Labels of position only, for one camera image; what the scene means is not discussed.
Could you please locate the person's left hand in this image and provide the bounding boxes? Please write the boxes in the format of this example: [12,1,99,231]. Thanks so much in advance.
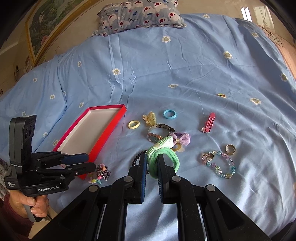
[9,190,49,218]

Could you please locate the yellow hair claw clip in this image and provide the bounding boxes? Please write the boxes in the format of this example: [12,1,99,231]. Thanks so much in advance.
[142,111,157,126]

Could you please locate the pastel charm bead bracelet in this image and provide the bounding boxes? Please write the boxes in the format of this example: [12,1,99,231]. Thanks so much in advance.
[88,163,112,185]

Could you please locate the black bead bracelet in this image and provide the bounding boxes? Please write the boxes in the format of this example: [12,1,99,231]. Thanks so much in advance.
[131,150,148,168]

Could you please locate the green fabric hair scrunchie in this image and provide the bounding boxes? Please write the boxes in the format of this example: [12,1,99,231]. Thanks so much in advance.
[147,136,180,179]

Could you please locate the yellow hair tie ring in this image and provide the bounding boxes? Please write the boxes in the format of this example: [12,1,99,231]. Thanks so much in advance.
[127,119,141,130]

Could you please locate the blue hair tie ring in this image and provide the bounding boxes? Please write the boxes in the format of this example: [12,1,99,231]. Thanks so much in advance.
[162,109,178,120]

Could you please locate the red shallow cardboard box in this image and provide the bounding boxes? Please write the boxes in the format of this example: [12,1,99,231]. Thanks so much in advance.
[52,104,127,180]

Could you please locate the gold square wrist watch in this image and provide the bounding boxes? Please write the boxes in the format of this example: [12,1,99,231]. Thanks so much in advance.
[147,123,175,143]

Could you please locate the grey cartoon print pillow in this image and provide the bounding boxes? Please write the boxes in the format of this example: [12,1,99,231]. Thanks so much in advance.
[93,0,186,37]

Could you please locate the pastel crystal bead bracelet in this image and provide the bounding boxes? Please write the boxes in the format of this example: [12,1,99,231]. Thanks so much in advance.
[200,150,237,179]

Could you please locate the light blue floral bedsheet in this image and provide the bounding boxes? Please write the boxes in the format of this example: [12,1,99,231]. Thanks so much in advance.
[1,14,295,236]

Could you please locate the pink snap hair clip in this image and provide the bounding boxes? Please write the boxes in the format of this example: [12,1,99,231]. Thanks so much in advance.
[201,113,216,133]

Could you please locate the gold finger ring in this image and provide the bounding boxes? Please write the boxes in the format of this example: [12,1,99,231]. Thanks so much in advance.
[225,143,237,156]

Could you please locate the purple bow hair tie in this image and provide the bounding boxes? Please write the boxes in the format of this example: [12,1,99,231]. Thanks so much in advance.
[169,131,191,153]

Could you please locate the gold framed landscape painting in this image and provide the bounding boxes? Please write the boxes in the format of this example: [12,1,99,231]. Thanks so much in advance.
[25,1,105,67]

